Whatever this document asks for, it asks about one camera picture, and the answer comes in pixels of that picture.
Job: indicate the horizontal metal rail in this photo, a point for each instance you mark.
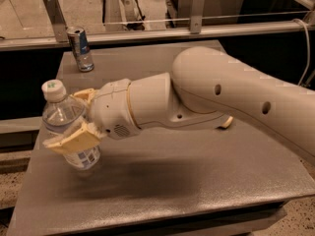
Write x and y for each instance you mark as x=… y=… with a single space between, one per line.
x=172 y=35

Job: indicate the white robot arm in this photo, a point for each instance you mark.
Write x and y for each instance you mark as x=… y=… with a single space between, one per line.
x=205 y=88

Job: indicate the right metal bracket post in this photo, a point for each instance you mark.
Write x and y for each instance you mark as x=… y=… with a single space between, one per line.
x=196 y=16

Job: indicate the metal bracket post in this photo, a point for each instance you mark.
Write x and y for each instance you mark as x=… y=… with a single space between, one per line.
x=57 y=20
x=196 y=16

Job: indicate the left metal bracket post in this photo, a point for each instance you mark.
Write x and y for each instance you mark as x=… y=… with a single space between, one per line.
x=57 y=20

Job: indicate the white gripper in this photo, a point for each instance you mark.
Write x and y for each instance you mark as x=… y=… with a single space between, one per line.
x=109 y=110

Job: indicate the clear plastic water bottle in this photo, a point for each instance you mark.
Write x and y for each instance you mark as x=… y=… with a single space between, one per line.
x=60 y=112

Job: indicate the blue silver drink can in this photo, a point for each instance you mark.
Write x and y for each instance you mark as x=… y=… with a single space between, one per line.
x=80 y=47

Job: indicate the yellow sponge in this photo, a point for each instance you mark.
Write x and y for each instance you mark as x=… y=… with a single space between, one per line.
x=226 y=123

